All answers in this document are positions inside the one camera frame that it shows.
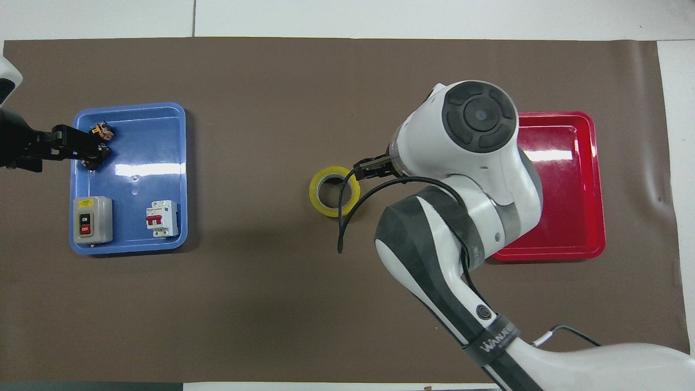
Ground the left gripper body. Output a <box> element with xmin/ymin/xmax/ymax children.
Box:
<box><xmin>0</xmin><ymin>108</ymin><xmax>54</xmax><ymax>173</ymax></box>

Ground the yellow tape roll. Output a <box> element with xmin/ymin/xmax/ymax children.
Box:
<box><xmin>309</xmin><ymin>166</ymin><xmax>361</xmax><ymax>218</ymax></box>

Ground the blue plastic tray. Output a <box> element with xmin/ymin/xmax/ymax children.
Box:
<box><xmin>69</xmin><ymin>102</ymin><xmax>188</xmax><ymax>255</ymax></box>

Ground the white circuit breaker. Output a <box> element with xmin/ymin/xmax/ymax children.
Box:
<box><xmin>145</xmin><ymin>200</ymin><xmax>180</xmax><ymax>238</ymax></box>

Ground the red plastic tray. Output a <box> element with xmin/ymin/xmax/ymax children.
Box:
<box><xmin>490</xmin><ymin>111</ymin><xmax>606</xmax><ymax>263</ymax></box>

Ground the grey push-button switch box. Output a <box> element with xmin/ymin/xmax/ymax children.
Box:
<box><xmin>73</xmin><ymin>196</ymin><xmax>113</xmax><ymax>247</ymax></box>

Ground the black cable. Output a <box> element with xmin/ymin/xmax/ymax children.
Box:
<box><xmin>337</xmin><ymin>166</ymin><xmax>494</xmax><ymax>318</ymax></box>
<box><xmin>531</xmin><ymin>325</ymin><xmax>603</xmax><ymax>348</ymax></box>

